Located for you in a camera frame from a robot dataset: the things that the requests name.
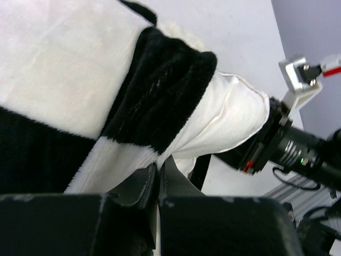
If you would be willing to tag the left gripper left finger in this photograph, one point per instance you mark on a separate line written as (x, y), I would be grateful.
(120, 222)

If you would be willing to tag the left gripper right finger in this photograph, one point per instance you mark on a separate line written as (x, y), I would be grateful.
(192, 223)

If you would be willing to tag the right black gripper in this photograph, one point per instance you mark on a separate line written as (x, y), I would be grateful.
(251, 156)

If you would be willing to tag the white pillow insert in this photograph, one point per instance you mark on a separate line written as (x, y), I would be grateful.
(229, 113)

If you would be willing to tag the black white checkered pillowcase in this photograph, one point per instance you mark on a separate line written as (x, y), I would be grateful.
(91, 92)

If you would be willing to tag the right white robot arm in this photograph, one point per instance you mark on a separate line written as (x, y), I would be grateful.
(294, 150)

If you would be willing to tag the aluminium table frame rail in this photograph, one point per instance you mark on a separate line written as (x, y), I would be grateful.
(303, 200)

